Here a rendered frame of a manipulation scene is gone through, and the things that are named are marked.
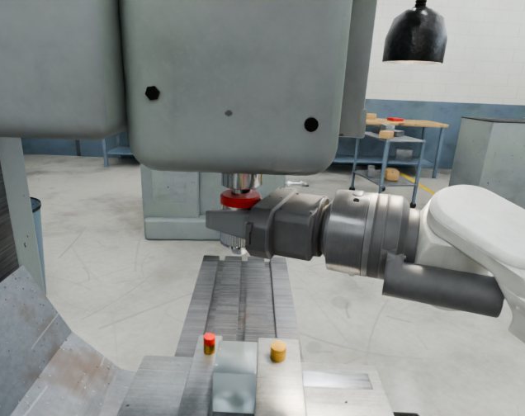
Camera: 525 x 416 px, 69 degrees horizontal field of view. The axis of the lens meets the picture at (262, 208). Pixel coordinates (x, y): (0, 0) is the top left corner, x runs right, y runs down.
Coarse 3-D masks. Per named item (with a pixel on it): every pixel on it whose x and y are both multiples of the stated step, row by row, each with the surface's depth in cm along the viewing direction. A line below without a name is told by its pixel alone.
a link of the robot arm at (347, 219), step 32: (288, 192) 44; (352, 192) 39; (256, 224) 38; (288, 224) 38; (320, 224) 39; (352, 224) 36; (256, 256) 40; (288, 256) 39; (320, 256) 42; (352, 256) 37
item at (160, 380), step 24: (216, 336) 56; (144, 360) 56; (168, 360) 56; (192, 360) 51; (144, 384) 52; (168, 384) 52; (192, 384) 47; (312, 384) 53; (336, 384) 53; (360, 384) 53; (120, 408) 48; (144, 408) 48; (168, 408) 48; (192, 408) 43; (312, 408) 49; (336, 408) 49; (360, 408) 49; (384, 408) 49
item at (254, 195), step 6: (222, 192) 44; (228, 192) 44; (252, 192) 44; (222, 198) 43; (228, 198) 42; (234, 198) 42; (240, 198) 42; (246, 198) 42; (252, 198) 42; (258, 198) 43; (228, 204) 42; (234, 204) 42; (240, 204) 42; (246, 204) 42; (252, 204) 42
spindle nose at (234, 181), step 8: (224, 176) 42; (232, 176) 41; (240, 176) 41; (248, 176) 41; (256, 176) 42; (224, 184) 42; (232, 184) 41; (240, 184) 41; (248, 184) 41; (256, 184) 42
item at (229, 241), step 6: (222, 204) 43; (222, 234) 44; (228, 234) 43; (222, 240) 44; (228, 240) 44; (234, 240) 43; (240, 240) 43; (228, 246) 44; (234, 246) 44; (240, 246) 43
